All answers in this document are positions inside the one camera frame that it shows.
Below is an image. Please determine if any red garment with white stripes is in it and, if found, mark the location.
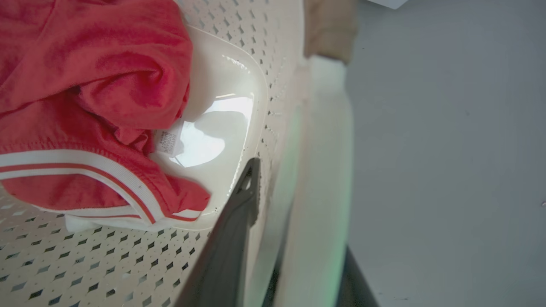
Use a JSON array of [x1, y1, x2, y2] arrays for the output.
[[0, 0, 211, 226]]

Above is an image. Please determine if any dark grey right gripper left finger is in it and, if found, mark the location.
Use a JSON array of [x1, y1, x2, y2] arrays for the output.
[[174, 157, 261, 307]]

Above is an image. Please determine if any white perforated plastic laundry basket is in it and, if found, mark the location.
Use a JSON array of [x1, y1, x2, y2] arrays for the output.
[[0, 0, 354, 307]]

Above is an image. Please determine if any beige cloth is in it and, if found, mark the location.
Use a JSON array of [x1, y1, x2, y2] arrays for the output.
[[304, 0, 359, 64]]

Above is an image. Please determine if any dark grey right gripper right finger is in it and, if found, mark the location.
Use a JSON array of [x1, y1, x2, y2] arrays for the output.
[[335, 246, 380, 307]]

